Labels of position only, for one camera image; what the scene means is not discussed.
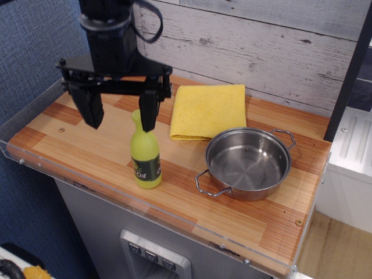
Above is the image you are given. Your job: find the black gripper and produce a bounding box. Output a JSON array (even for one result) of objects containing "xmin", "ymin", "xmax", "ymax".
[{"xmin": 56, "ymin": 17, "xmax": 173, "ymax": 132}]

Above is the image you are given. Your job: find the yellow-green olive oil bottle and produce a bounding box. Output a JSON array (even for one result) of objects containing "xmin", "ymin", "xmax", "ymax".
[{"xmin": 130, "ymin": 109, "xmax": 162, "ymax": 189}]

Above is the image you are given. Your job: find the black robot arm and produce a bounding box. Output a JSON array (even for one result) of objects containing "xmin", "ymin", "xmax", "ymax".
[{"xmin": 56, "ymin": 1, "xmax": 173, "ymax": 132}]

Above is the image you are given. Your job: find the yellow folded cloth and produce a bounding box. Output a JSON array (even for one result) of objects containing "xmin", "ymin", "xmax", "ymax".
[{"xmin": 170, "ymin": 84, "xmax": 246, "ymax": 141}]

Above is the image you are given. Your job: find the clear acrylic table guard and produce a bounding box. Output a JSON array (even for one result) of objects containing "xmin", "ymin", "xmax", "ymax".
[{"xmin": 1, "ymin": 82, "xmax": 331, "ymax": 278}]

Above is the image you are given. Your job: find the grey toy fridge cabinet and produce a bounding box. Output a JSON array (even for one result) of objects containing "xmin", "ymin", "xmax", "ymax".
[{"xmin": 56, "ymin": 180, "xmax": 269, "ymax": 278}]

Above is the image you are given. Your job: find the stainless steel pot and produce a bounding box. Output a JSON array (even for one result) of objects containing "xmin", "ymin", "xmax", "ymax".
[{"xmin": 195, "ymin": 127, "xmax": 296, "ymax": 201}]

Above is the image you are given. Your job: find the silver dispenser panel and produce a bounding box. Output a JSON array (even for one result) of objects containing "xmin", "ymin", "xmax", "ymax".
[{"xmin": 120, "ymin": 230, "xmax": 192, "ymax": 278}]

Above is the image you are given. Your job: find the orange object bottom left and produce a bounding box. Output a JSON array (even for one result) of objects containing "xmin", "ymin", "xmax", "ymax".
[{"xmin": 23, "ymin": 266, "xmax": 52, "ymax": 279}]

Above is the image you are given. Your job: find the white toy sink unit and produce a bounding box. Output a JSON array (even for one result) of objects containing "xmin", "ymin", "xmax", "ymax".
[{"xmin": 315, "ymin": 107, "xmax": 371, "ymax": 233}]

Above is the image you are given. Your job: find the black cable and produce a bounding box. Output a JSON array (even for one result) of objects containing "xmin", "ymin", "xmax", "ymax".
[{"xmin": 127, "ymin": 0, "xmax": 164, "ymax": 44}]

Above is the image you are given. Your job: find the white aluminium frame corner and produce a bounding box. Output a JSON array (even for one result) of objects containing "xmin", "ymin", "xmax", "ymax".
[{"xmin": 1, "ymin": 247, "xmax": 32, "ymax": 278}]

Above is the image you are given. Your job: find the black right vertical post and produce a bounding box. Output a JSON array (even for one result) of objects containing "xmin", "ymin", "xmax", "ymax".
[{"xmin": 323, "ymin": 3, "xmax": 371, "ymax": 142}]

